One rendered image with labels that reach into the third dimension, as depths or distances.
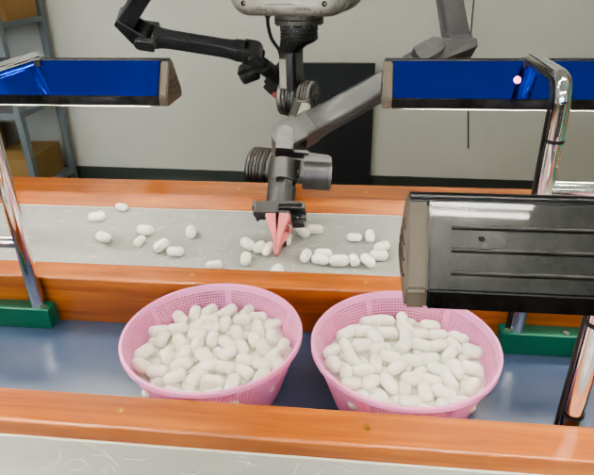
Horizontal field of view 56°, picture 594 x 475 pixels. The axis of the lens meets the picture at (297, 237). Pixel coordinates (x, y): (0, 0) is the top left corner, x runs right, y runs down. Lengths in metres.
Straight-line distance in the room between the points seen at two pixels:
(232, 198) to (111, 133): 2.30
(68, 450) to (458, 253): 0.53
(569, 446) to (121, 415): 0.52
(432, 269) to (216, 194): 0.97
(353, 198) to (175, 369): 0.63
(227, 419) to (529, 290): 0.42
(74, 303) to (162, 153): 2.44
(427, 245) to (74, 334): 0.78
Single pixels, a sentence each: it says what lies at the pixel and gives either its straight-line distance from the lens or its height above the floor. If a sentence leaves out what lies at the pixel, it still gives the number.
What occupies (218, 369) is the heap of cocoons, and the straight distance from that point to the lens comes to 0.82.
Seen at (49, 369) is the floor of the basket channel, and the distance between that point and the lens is 1.00.
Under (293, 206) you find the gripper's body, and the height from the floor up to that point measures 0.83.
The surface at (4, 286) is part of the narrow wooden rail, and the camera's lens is 1.12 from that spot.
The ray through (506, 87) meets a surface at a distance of 0.94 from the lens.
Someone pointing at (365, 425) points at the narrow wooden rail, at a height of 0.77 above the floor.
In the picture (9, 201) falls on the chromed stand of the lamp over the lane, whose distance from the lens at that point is 0.99.
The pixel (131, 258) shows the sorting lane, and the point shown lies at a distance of 1.13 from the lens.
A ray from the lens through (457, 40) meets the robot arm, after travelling 1.33.
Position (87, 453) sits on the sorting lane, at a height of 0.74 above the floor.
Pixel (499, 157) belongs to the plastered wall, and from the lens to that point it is 3.28.
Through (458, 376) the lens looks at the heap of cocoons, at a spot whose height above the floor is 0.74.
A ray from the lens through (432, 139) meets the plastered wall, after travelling 3.19.
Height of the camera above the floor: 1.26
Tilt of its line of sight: 27 degrees down
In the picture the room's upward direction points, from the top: 1 degrees counter-clockwise
